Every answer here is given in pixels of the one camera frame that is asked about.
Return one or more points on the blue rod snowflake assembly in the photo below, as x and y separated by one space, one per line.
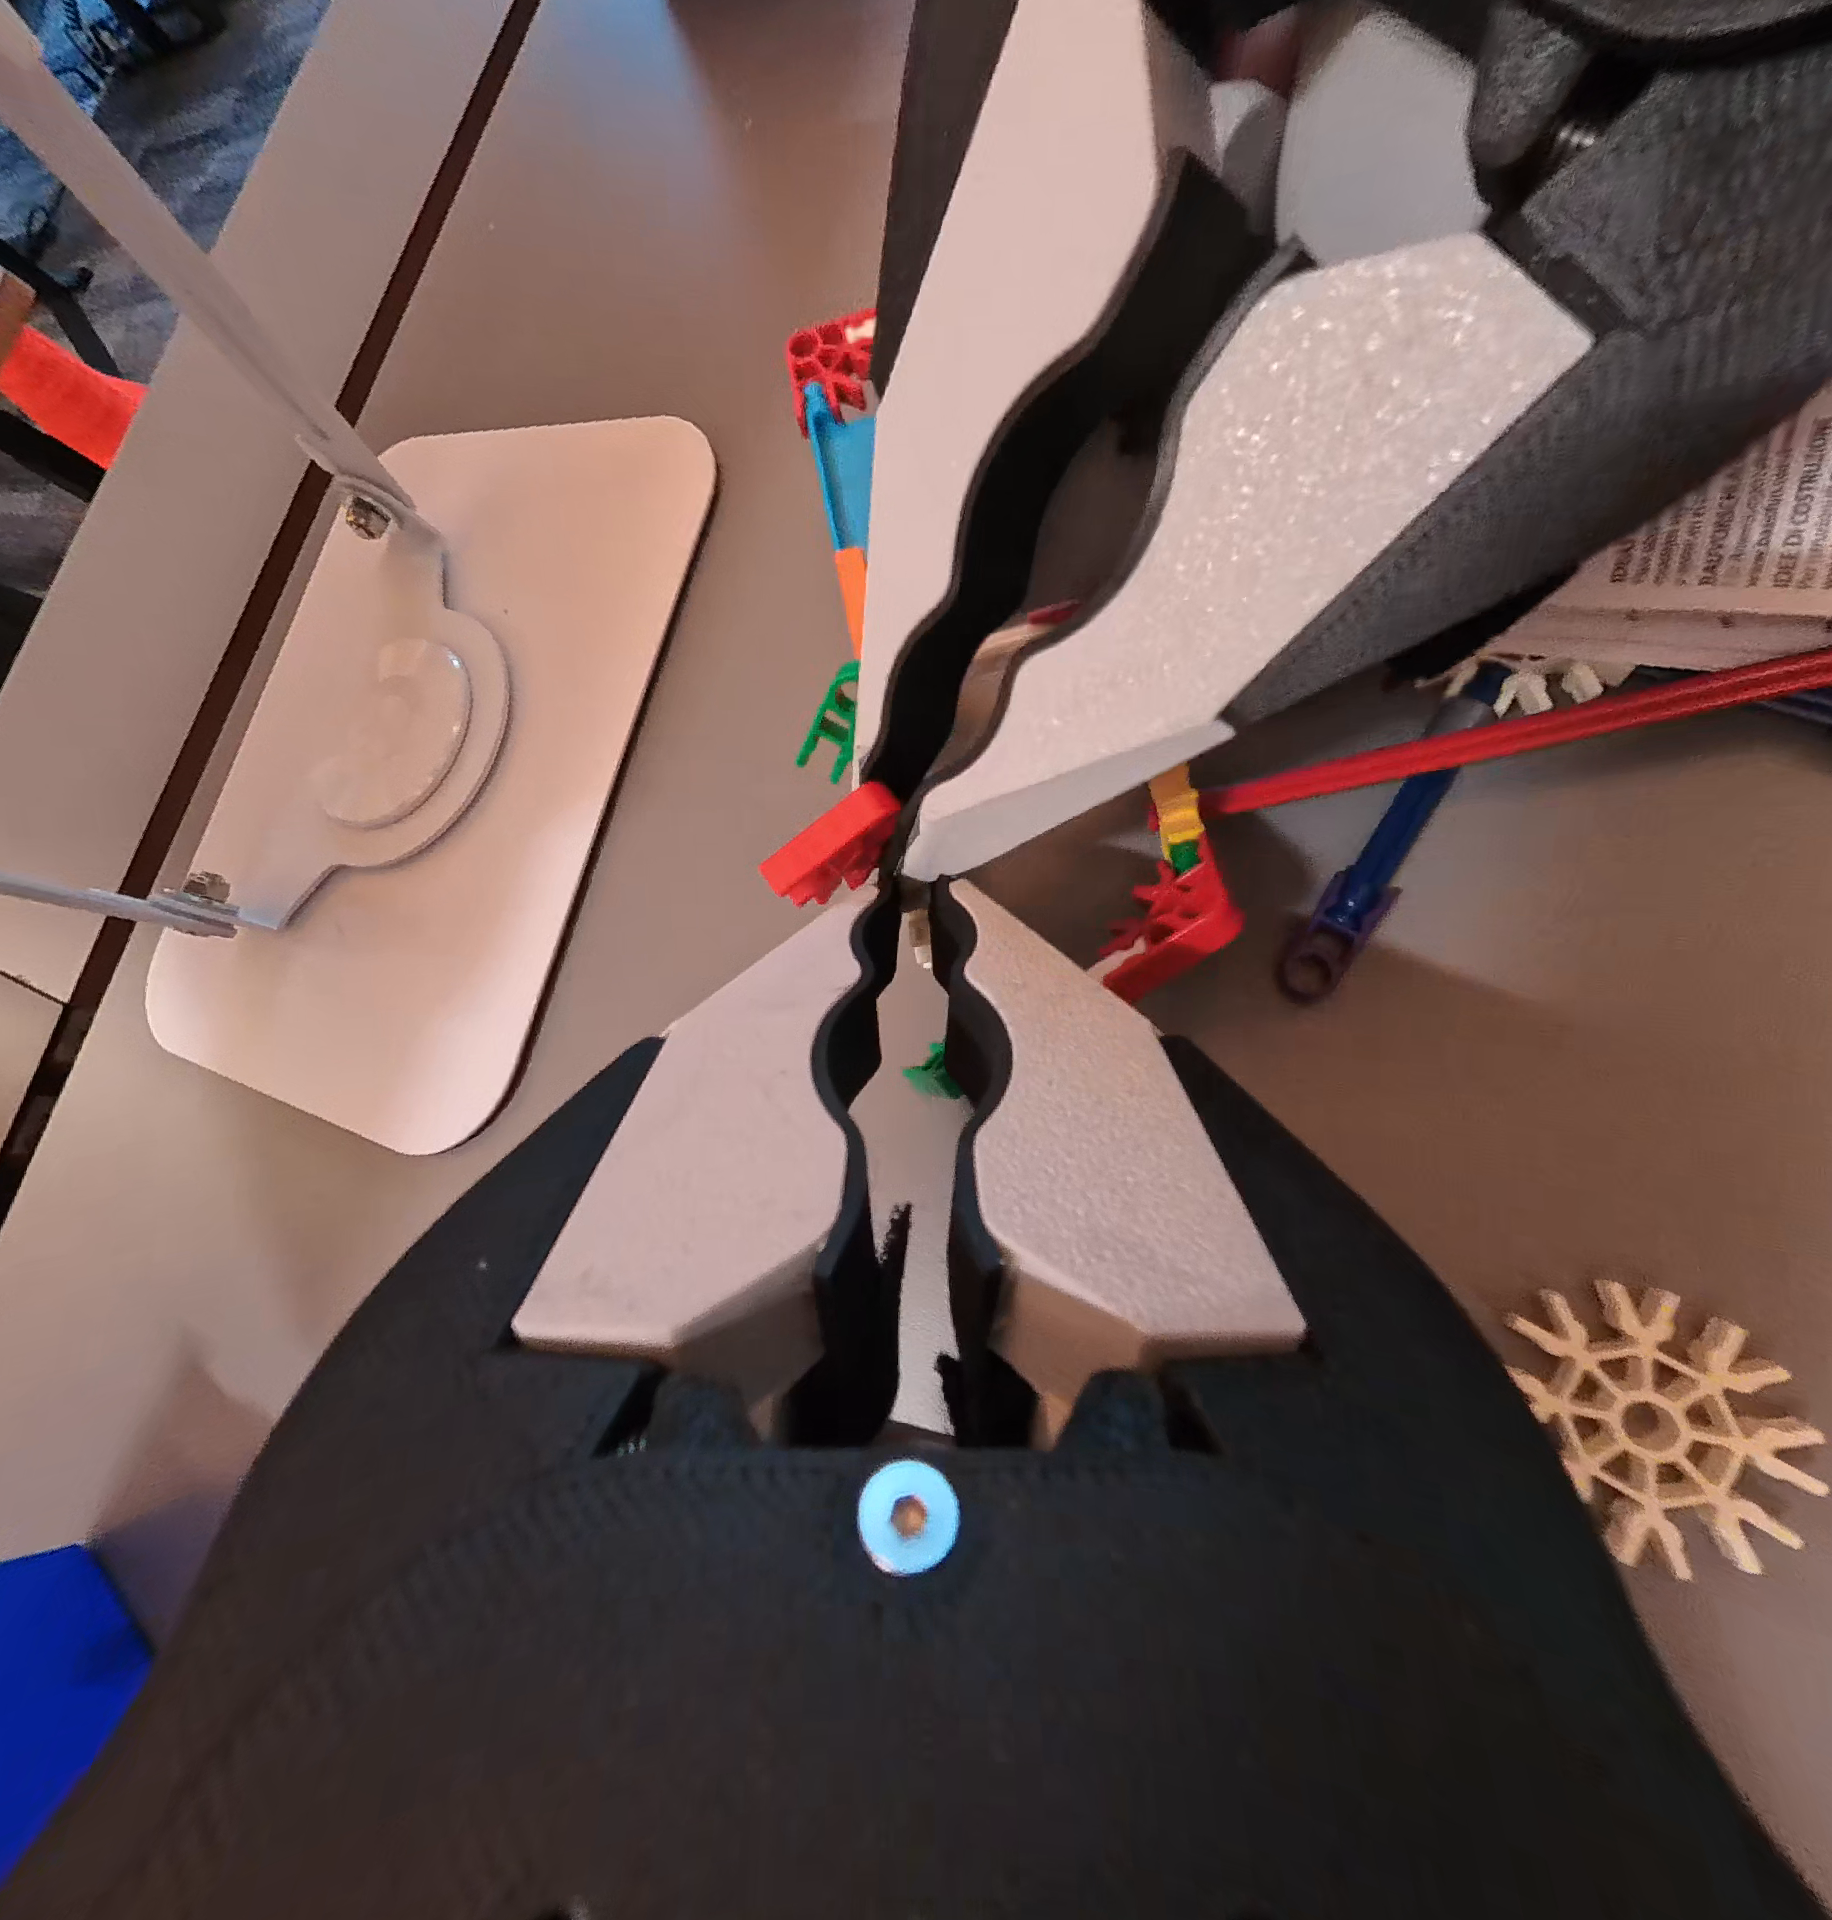
1367 886

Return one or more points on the cream snowflake connector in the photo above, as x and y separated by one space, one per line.
1607 1373

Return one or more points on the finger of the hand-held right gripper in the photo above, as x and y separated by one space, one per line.
1007 301
1307 496

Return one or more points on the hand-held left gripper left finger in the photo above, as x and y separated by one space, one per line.
690 1201

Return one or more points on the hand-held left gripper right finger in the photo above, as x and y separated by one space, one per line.
1141 1201

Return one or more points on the blue plastic bin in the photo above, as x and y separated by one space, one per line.
39 1724

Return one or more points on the multicolour toy construction model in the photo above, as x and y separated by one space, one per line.
1179 940

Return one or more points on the white instruction leaflet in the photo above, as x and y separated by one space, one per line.
1757 526

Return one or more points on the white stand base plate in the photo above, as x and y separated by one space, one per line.
587 674

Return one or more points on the clear acrylic bracket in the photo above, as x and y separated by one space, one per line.
406 752

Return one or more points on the red corner connector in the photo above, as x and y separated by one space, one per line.
835 850

